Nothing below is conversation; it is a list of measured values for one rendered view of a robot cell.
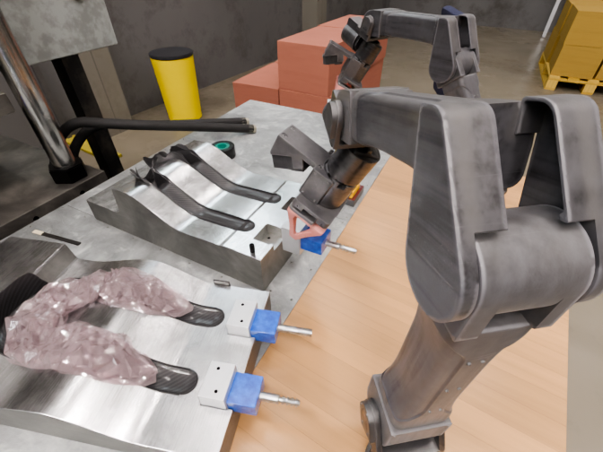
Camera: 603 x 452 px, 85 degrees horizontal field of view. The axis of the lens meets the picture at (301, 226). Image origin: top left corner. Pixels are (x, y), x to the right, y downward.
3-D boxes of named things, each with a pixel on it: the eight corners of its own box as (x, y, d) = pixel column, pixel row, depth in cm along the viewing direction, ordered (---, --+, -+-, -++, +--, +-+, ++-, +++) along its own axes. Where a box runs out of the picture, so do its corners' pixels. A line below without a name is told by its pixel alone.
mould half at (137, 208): (318, 218, 84) (321, 172, 75) (264, 291, 66) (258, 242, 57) (170, 171, 101) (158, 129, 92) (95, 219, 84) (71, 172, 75)
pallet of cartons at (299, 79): (226, 134, 303) (210, 33, 250) (310, 90, 395) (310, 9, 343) (318, 164, 262) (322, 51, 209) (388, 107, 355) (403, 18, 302)
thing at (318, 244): (359, 254, 60) (362, 230, 56) (350, 273, 56) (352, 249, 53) (294, 233, 64) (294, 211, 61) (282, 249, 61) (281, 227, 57)
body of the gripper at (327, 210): (289, 205, 50) (311, 173, 44) (318, 174, 57) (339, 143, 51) (323, 232, 50) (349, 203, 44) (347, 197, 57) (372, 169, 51)
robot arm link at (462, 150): (325, 86, 40) (496, 115, 13) (395, 82, 42) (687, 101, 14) (326, 182, 46) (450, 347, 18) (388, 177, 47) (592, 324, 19)
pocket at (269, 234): (286, 243, 69) (286, 230, 67) (274, 259, 65) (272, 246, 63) (267, 236, 71) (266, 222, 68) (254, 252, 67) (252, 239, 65)
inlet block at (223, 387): (302, 393, 48) (302, 376, 45) (296, 430, 45) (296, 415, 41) (217, 378, 50) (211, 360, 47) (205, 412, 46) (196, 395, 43)
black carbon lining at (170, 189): (285, 202, 77) (284, 167, 71) (246, 245, 66) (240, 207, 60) (173, 167, 89) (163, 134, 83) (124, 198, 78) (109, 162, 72)
